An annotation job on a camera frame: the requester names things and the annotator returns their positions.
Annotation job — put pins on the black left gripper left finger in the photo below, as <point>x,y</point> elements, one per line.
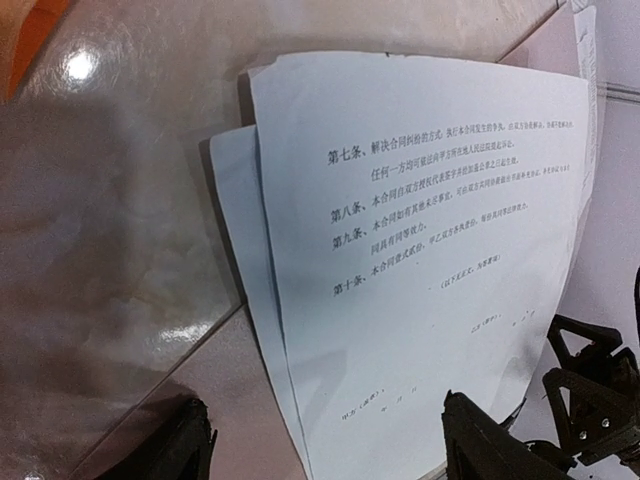
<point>185,444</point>

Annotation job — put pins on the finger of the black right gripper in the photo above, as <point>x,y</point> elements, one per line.
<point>595,360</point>
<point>595,421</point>

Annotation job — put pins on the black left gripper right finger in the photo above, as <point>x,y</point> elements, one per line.
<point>476,446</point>

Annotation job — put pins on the white printed paper stack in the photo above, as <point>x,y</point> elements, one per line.
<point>410,240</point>

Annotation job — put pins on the orange book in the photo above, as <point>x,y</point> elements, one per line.
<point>25,26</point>

